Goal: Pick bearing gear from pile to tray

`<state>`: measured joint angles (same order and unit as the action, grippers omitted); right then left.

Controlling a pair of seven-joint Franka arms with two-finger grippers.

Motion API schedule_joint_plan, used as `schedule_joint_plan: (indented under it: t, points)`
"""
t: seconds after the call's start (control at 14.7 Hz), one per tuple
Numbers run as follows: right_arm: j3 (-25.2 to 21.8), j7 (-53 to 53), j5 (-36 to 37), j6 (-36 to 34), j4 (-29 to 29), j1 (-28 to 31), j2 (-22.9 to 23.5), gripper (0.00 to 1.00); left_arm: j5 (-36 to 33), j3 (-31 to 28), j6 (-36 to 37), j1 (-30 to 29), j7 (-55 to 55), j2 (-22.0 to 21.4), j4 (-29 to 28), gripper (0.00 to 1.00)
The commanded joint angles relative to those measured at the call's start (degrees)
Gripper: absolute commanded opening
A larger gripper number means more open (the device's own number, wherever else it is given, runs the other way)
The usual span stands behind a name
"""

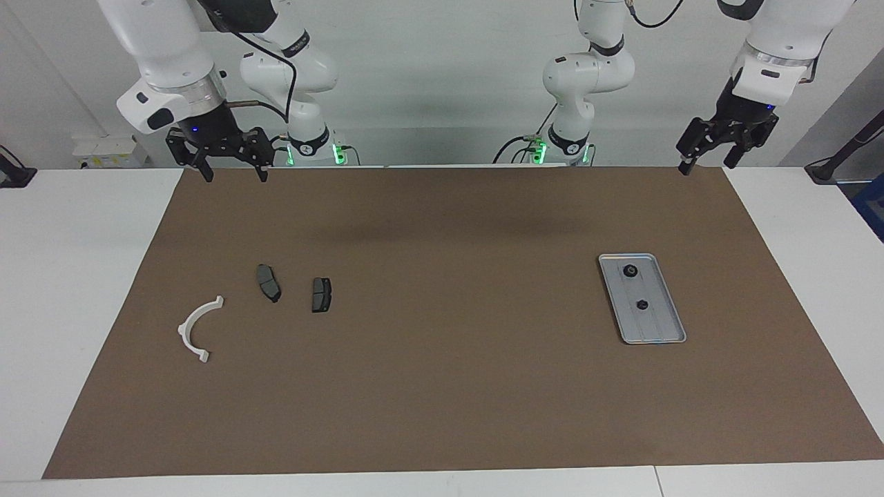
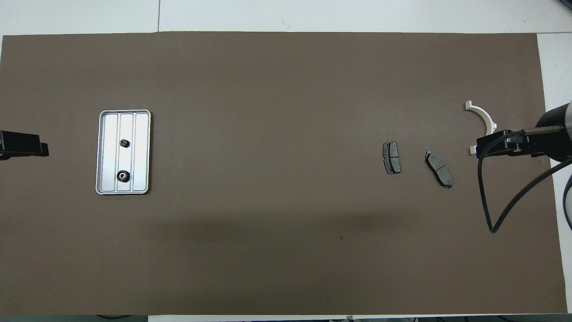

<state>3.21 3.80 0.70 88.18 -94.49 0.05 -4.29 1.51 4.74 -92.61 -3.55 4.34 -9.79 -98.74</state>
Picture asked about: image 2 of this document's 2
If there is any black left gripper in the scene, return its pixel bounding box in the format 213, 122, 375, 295
0, 131, 49, 158

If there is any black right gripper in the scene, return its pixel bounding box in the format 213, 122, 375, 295
476, 128, 555, 160

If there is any silver metal tray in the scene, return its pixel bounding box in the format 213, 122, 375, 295
95, 110, 151, 195

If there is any long dark brake pad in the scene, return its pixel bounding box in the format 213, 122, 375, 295
425, 151, 453, 189

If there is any short dark brake pad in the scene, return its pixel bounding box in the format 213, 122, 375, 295
383, 142, 401, 174

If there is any brown table mat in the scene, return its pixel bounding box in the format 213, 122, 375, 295
0, 31, 568, 316

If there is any white curved plastic bracket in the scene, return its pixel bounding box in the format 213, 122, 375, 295
465, 101, 498, 156

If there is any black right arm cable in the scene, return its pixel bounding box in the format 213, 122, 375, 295
477, 126, 572, 233

